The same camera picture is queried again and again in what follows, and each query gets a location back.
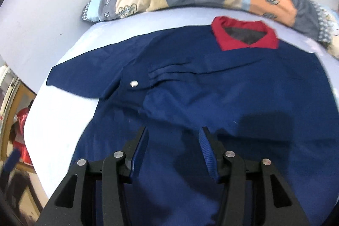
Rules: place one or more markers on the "wooden frame furniture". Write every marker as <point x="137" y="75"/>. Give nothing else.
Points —
<point x="13" y="99"/>

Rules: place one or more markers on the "light blue bed sheet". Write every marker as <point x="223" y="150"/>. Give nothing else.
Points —
<point x="58" y="118"/>

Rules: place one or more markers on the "navy blue garment red collar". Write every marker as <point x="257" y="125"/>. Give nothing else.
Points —
<point x="260" y="96"/>

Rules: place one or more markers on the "red bag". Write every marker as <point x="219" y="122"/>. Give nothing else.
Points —
<point x="19" y="141"/>

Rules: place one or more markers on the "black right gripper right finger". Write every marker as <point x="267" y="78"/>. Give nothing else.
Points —
<point x="255" y="193"/>

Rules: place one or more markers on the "long patchwork bolster pillow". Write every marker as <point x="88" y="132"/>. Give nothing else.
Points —
<point x="305" y="16"/>

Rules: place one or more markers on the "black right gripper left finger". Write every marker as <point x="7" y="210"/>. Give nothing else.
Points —
<point x="96" y="189"/>

